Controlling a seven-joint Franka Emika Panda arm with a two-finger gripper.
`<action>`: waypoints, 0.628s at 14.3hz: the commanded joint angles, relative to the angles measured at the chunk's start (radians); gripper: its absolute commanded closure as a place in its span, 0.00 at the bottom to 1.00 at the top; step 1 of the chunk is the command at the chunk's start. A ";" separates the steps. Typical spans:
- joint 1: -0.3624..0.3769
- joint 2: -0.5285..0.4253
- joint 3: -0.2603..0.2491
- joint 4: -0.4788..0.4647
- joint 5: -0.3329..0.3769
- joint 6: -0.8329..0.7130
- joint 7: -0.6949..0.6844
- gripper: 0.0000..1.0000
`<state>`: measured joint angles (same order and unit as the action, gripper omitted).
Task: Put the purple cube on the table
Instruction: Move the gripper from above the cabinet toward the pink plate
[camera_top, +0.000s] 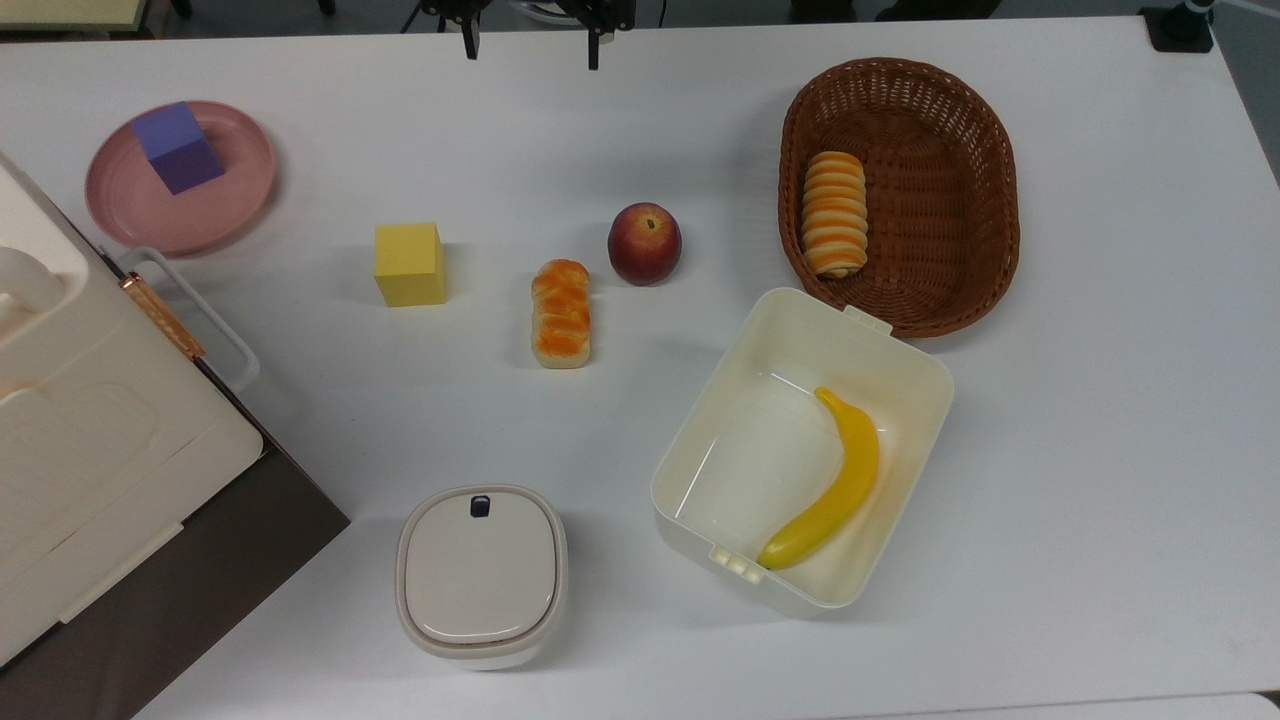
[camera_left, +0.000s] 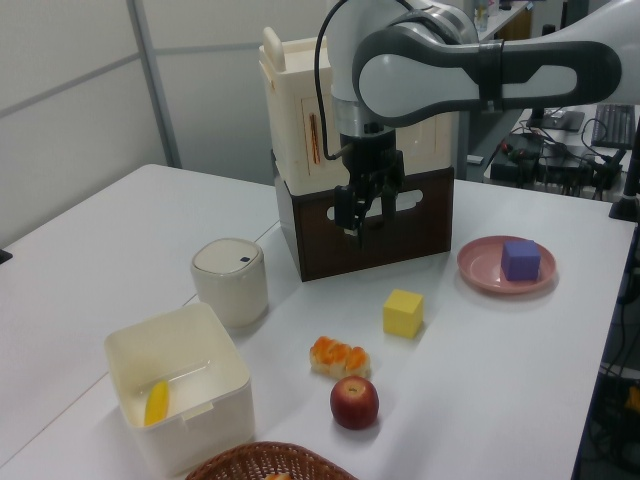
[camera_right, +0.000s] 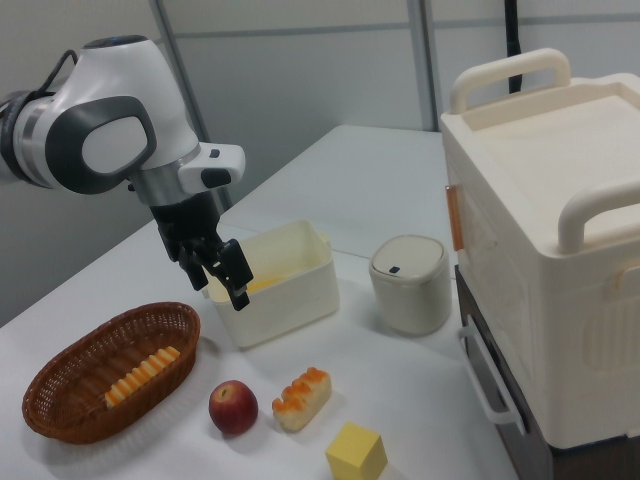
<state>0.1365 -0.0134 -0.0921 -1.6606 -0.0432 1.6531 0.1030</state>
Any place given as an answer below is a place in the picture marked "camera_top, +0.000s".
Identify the brown wicker basket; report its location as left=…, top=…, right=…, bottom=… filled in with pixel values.
left=778, top=57, right=1022, bottom=339

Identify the red apple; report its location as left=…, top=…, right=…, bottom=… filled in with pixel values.
left=607, top=202, right=683, bottom=287

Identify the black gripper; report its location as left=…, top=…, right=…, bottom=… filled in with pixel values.
left=418, top=0, right=637, bottom=71

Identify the copper cabinet door handle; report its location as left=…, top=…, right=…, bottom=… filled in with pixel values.
left=120, top=272, right=206, bottom=361

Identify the cream lidded canister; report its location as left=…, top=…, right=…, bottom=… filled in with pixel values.
left=395, top=484, right=569, bottom=671

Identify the yellowish background table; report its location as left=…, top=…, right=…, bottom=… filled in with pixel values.
left=0, top=0, right=149, bottom=31

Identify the dark brown drawer base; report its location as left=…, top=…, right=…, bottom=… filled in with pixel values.
left=0, top=245, right=351, bottom=720

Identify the orange glazed bread loaf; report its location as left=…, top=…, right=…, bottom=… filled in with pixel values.
left=530, top=259, right=592, bottom=370

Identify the cream toy cabinet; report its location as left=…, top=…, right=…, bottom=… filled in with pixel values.
left=0, top=150, right=266, bottom=669

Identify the black table clamp mount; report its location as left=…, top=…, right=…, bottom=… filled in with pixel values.
left=1140, top=0, right=1216, bottom=53

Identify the yellow cube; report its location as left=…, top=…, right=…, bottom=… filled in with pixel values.
left=374, top=222, right=448, bottom=308

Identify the purple cube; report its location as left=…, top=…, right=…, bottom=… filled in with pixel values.
left=132, top=101, right=227, bottom=196

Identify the striped bread roll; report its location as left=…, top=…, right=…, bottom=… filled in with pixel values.
left=800, top=151, right=869, bottom=279

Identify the white drawer handle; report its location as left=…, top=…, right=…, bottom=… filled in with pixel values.
left=118, top=247, right=261, bottom=393

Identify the yellow banana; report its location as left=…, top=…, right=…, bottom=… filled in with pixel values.
left=757, top=387, right=881, bottom=571

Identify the pink plate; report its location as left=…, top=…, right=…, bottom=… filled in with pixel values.
left=84, top=100, right=278, bottom=256

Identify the cream open plastic box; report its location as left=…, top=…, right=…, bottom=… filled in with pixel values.
left=650, top=287, right=956, bottom=619

